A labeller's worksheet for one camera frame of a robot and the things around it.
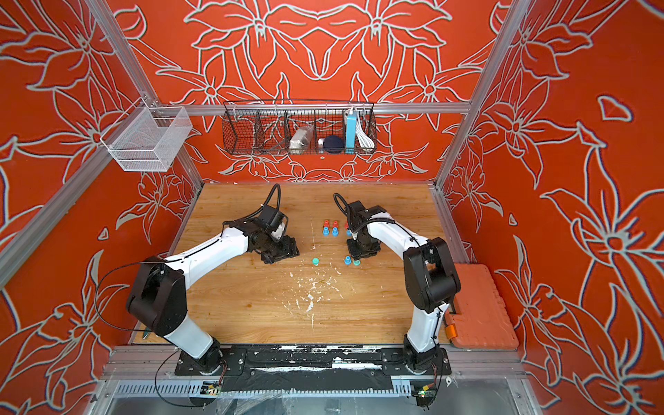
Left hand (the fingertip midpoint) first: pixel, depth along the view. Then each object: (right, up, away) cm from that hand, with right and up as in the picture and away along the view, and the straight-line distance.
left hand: (294, 253), depth 87 cm
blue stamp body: (+11, +6, +13) cm, 18 cm away
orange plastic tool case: (+59, -19, -11) cm, 63 cm away
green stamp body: (+22, -5, +5) cm, 24 cm away
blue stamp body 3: (+18, +8, -16) cm, 25 cm away
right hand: (+21, -1, +3) cm, 21 cm away
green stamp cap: (+7, -5, +8) cm, 12 cm away
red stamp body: (+11, +9, +17) cm, 22 cm away
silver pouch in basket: (+2, +41, +5) cm, 41 cm away
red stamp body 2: (+15, +9, +16) cm, 24 cm away
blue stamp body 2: (+15, +6, +13) cm, 21 cm away
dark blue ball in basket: (+14, +40, +8) cm, 43 cm away
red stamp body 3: (+19, +9, +16) cm, 26 cm away
